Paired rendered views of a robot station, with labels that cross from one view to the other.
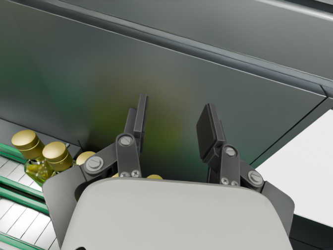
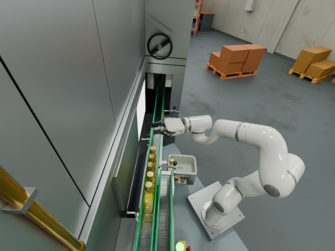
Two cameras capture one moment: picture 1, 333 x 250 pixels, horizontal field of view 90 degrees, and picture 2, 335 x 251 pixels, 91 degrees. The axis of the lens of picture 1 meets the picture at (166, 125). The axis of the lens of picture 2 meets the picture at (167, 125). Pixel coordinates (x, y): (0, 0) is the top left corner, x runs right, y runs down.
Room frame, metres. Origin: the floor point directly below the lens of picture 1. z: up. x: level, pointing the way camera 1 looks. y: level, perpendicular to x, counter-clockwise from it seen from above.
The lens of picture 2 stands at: (0.12, 0.64, 2.09)
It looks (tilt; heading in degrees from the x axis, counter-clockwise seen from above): 42 degrees down; 262
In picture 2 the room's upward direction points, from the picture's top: 6 degrees clockwise
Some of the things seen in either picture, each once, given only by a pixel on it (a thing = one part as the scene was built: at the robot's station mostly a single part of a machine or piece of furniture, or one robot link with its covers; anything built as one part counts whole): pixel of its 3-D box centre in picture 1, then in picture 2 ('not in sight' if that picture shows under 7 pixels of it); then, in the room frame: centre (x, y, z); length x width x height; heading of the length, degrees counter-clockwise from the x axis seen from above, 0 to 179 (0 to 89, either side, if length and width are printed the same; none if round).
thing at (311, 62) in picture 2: not in sight; (317, 63); (-5.23, -4.26, 0.38); 1.29 x 0.93 x 0.76; 23
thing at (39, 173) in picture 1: (57, 179); (148, 199); (0.13, 0.23, 1.16); 0.06 x 0.06 x 0.21; 85
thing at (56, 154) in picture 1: (58, 156); (150, 176); (0.12, 0.17, 1.31); 0.04 x 0.04 x 0.04
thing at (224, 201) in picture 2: not in sight; (224, 201); (-0.33, 0.24, 1.11); 0.19 x 0.12 x 0.24; 36
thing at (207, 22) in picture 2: not in sight; (199, 19); (-2.67, -10.40, 0.42); 1.56 x 0.80 x 0.84; 113
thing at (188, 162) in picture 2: not in sight; (181, 166); (-0.13, -0.11, 0.97); 0.22 x 0.17 x 0.09; 174
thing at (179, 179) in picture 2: not in sight; (177, 170); (-0.11, -0.12, 0.92); 0.27 x 0.17 x 0.15; 174
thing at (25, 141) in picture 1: (29, 144); (148, 186); (0.13, 0.23, 1.31); 0.04 x 0.04 x 0.04
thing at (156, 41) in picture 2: not in sight; (160, 46); (0.04, -0.83, 1.66); 0.21 x 0.05 x 0.21; 174
